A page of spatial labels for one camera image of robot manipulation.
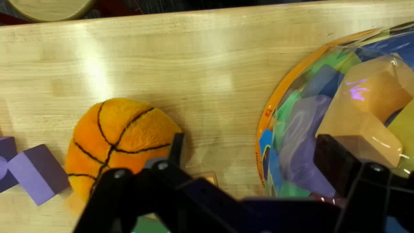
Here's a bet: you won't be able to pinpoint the tan bagged foam block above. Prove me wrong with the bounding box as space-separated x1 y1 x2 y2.
314 56 414 168

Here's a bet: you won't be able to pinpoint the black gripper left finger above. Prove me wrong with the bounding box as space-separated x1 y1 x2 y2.
71 131 243 233

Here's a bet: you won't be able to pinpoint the orange plush basketball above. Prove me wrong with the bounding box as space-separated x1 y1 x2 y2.
63 97 185 204

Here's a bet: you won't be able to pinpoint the purple bagged foam block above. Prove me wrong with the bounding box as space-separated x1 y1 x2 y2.
278 94 337 199

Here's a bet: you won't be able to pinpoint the red-legged wooden stool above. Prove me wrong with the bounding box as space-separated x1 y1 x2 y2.
6 0 95 23

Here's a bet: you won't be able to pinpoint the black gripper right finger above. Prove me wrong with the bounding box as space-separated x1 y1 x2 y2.
313 133 414 233

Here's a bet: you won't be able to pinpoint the blue bagged foam block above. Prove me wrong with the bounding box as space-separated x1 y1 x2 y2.
301 63 346 100

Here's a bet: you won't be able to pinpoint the yellow bagged foam block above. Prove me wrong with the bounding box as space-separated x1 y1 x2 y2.
386 101 414 162

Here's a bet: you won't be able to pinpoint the green cylinder foam block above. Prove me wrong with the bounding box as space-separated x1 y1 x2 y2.
132 213 170 233

